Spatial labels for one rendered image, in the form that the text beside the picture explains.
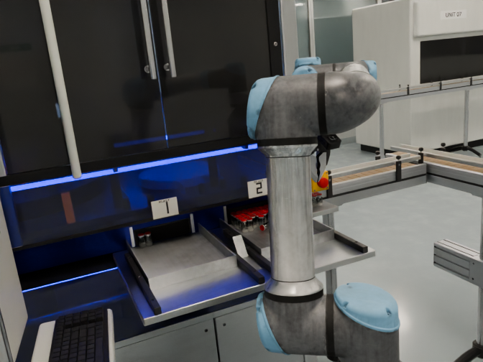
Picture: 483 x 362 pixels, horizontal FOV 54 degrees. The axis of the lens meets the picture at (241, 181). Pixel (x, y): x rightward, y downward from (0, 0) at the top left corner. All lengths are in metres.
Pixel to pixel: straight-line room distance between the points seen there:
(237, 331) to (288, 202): 1.01
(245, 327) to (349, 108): 1.15
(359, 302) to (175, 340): 0.96
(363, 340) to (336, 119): 0.40
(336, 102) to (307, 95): 0.05
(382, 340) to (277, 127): 0.43
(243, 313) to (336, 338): 0.91
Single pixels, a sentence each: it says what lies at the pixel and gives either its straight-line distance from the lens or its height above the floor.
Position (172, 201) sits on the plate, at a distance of 1.54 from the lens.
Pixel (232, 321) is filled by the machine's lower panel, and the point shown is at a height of 0.54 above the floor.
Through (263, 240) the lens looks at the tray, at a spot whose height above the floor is 0.88.
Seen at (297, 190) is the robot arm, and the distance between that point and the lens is 0.87.
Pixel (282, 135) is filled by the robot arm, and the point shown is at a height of 1.33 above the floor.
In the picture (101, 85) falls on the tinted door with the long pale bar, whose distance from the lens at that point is 1.47.
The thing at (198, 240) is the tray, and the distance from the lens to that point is 1.62.
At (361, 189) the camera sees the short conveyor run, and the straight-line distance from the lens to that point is 2.04.
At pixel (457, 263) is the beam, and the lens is 2.32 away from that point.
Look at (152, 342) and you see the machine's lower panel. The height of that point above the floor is 0.56.
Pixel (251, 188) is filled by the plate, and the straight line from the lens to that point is 1.64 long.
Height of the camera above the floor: 1.47
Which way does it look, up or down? 15 degrees down
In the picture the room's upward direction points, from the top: 6 degrees counter-clockwise
